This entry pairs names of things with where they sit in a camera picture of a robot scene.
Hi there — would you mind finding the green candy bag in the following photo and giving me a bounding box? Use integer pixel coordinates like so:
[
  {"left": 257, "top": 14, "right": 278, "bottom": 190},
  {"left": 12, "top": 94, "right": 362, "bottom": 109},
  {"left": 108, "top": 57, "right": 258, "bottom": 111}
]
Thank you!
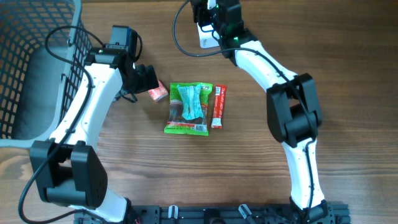
[{"left": 164, "top": 82, "right": 213, "bottom": 136}]

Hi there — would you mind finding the white barcode scanner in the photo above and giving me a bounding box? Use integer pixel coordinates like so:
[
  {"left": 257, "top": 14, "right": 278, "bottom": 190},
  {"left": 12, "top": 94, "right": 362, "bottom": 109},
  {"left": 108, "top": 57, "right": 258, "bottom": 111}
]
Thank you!
[{"left": 197, "top": 23, "right": 219, "bottom": 49}]

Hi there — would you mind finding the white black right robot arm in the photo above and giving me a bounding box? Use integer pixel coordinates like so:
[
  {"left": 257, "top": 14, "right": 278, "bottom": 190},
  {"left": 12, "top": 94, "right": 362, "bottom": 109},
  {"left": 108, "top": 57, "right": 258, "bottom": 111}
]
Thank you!
[{"left": 189, "top": 1, "right": 327, "bottom": 223}]

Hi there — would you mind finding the grey plastic mesh basket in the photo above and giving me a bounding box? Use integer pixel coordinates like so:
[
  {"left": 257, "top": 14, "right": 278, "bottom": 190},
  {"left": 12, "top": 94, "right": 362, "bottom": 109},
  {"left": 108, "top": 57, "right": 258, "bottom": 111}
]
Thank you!
[{"left": 1, "top": 0, "right": 91, "bottom": 148}]

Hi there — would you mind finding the small red white box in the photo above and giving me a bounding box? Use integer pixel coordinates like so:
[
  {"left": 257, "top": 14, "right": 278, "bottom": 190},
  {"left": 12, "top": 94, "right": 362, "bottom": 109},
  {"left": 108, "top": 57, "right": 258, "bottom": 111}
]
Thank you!
[{"left": 148, "top": 80, "right": 169, "bottom": 101}]

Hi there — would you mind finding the teal packet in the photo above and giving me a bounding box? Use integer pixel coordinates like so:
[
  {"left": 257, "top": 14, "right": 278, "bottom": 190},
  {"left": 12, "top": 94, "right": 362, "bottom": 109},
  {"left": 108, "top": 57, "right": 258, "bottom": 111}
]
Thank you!
[{"left": 177, "top": 84, "right": 204, "bottom": 120}]

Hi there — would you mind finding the red snack stick packet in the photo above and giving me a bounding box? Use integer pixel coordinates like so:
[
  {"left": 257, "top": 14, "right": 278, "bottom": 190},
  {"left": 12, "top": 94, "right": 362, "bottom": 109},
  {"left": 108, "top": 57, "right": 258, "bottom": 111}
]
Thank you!
[{"left": 211, "top": 85, "right": 227, "bottom": 129}]

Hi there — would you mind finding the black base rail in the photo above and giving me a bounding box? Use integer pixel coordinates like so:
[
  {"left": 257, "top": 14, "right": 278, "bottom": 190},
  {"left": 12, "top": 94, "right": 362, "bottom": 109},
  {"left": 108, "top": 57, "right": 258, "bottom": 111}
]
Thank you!
[{"left": 73, "top": 203, "right": 351, "bottom": 224}]

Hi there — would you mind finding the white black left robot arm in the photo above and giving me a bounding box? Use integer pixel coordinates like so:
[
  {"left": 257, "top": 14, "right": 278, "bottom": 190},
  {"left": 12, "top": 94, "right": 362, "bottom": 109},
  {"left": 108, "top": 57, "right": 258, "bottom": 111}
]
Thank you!
[{"left": 29, "top": 26, "right": 159, "bottom": 223}]

